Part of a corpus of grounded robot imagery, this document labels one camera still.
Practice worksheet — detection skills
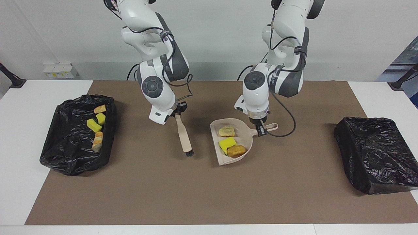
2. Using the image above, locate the plump toy croissant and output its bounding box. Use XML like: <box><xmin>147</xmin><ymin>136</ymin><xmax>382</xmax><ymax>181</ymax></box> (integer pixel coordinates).
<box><xmin>218</xmin><ymin>126</ymin><xmax>236</xmax><ymax>137</ymax></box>

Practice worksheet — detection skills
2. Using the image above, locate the striped toy croissant piece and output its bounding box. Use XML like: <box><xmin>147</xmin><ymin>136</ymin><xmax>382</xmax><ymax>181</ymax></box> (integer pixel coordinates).
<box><xmin>92</xmin><ymin>131</ymin><xmax>104</xmax><ymax>153</ymax></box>

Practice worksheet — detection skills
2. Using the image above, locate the blue background cabinet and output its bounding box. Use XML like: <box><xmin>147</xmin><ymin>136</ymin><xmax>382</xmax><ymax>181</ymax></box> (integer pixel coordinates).
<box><xmin>376</xmin><ymin>36</ymin><xmax>418</xmax><ymax>108</ymax></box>

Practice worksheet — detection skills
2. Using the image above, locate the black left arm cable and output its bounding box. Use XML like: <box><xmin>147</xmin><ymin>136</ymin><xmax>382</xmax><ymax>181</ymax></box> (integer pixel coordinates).
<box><xmin>268</xmin><ymin>9</ymin><xmax>309</xmax><ymax>138</ymax></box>

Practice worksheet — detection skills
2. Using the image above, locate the beige hand brush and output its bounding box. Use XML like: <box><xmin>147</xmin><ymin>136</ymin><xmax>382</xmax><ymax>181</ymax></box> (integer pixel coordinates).
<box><xmin>175</xmin><ymin>113</ymin><xmax>195</xmax><ymax>157</ymax></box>

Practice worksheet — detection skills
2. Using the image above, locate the all yellow sponge piece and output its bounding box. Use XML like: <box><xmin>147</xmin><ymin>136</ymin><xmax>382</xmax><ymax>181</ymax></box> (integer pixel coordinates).
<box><xmin>218</xmin><ymin>137</ymin><xmax>237</xmax><ymax>155</ymax></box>

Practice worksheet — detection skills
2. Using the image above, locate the large green yellow sponge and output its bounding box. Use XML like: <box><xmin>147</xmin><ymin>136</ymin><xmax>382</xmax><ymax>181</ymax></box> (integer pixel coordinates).
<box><xmin>86</xmin><ymin>118</ymin><xmax>103</xmax><ymax>133</ymax></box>

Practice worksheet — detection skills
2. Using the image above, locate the white wall outlet box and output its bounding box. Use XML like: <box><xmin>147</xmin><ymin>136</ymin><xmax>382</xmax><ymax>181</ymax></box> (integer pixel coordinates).
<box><xmin>43</xmin><ymin>63</ymin><xmax>78</xmax><ymax>79</ymax></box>

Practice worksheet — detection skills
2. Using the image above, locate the beige plastic dustpan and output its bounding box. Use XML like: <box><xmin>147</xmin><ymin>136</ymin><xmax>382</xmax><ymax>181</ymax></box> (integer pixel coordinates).
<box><xmin>210</xmin><ymin>118</ymin><xmax>279</xmax><ymax>166</ymax></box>

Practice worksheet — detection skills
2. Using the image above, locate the oval golden toy bread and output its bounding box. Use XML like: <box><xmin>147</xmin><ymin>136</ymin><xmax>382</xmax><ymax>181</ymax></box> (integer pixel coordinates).
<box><xmin>227</xmin><ymin>145</ymin><xmax>247</xmax><ymax>158</ymax></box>

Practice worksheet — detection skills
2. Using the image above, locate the black stand leg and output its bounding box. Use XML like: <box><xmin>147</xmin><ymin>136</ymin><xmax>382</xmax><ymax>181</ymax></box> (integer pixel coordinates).
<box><xmin>388</xmin><ymin>63</ymin><xmax>418</xmax><ymax>91</ymax></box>
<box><xmin>0</xmin><ymin>62</ymin><xmax>26</xmax><ymax>89</ymax></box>

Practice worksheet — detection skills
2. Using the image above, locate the black base cable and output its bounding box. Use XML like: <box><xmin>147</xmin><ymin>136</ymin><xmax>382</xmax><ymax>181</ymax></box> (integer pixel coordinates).
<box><xmin>237</xmin><ymin>65</ymin><xmax>256</xmax><ymax>81</ymax></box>
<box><xmin>126</xmin><ymin>63</ymin><xmax>141</xmax><ymax>81</ymax></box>

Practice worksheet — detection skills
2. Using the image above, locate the black bag lined bin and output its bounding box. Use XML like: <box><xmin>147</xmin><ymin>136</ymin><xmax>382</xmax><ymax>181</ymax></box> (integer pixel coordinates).
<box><xmin>39</xmin><ymin>95</ymin><xmax>117</xmax><ymax>177</ymax></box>
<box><xmin>334</xmin><ymin>117</ymin><xmax>418</xmax><ymax>195</ymax></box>

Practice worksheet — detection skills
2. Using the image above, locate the brown table mat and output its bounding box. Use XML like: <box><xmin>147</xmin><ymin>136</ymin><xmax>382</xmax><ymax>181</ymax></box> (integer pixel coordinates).
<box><xmin>24</xmin><ymin>80</ymin><xmax>418</xmax><ymax>226</ymax></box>

